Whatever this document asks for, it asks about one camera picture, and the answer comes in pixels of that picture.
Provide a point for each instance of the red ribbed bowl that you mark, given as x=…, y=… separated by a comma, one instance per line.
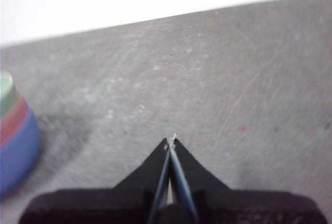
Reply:
x=13, y=123

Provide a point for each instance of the green ribbed bowl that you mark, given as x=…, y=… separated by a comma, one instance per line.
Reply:
x=5, y=91

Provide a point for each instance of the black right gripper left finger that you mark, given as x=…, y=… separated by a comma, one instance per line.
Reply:
x=124, y=200

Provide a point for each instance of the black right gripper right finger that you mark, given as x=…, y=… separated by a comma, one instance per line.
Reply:
x=233, y=206

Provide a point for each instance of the blue ribbed bowl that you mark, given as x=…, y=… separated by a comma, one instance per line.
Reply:
x=18, y=156

